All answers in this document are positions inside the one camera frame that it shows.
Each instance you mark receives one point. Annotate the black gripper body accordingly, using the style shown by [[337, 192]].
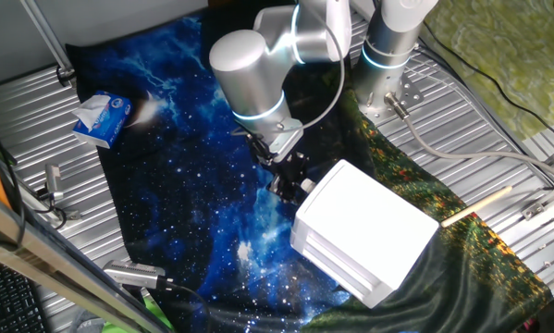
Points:
[[290, 168]]

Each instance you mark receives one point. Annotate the dark grey cloth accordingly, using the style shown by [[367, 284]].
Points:
[[84, 324]]

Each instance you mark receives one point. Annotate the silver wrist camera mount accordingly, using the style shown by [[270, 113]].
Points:
[[288, 139]]

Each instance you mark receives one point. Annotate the wooden stick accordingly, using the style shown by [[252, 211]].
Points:
[[475, 206]]

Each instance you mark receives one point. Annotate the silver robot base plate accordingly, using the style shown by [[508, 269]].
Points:
[[410, 94]]

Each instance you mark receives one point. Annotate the white plastic drawer cabinet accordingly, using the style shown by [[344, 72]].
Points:
[[364, 222]]

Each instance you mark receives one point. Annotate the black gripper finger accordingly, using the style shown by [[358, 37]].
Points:
[[276, 190], [295, 194]]

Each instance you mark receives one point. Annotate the grey tripod pole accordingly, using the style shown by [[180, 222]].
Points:
[[46, 34]]

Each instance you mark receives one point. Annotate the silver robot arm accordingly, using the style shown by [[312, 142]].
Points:
[[249, 69]]

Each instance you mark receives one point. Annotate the bright green cloth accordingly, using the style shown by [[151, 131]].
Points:
[[158, 319]]

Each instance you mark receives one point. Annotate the ridged silver camera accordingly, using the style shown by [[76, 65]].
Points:
[[131, 274]]

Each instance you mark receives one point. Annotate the galaxy and forest print cloth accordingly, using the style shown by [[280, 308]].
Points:
[[188, 222]]

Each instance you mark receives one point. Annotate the yellow green mat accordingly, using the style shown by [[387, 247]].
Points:
[[512, 46]]

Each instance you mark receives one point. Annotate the aluminium bracket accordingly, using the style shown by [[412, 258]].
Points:
[[549, 199]]

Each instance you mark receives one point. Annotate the metal frame bar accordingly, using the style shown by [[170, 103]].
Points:
[[36, 259]]

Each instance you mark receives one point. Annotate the black keyboard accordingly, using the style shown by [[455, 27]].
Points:
[[6, 300]]

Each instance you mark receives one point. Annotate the blue tissue box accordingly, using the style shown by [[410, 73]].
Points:
[[107, 122]]

